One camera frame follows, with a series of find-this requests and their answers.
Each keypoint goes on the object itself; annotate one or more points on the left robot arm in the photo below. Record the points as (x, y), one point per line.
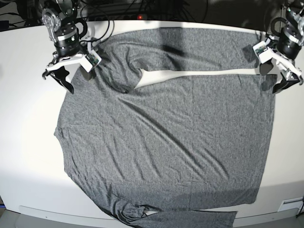
(292, 18)

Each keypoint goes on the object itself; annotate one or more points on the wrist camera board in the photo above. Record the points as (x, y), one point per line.
(260, 48)
(93, 58)

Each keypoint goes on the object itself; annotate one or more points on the black power strip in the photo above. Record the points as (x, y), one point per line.
(132, 16)

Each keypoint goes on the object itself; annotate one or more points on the grey long-sleeve T-shirt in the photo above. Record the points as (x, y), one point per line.
(168, 155)

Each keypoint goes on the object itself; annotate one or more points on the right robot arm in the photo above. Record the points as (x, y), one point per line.
(56, 12)

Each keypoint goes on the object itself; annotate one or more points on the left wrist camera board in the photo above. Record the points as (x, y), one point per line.
(260, 48)

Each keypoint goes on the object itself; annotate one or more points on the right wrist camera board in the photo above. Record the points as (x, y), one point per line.
(93, 58)

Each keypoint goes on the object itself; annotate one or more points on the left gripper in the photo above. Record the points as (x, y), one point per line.
(282, 53)

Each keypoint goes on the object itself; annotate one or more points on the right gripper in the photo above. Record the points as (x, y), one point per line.
(70, 50)

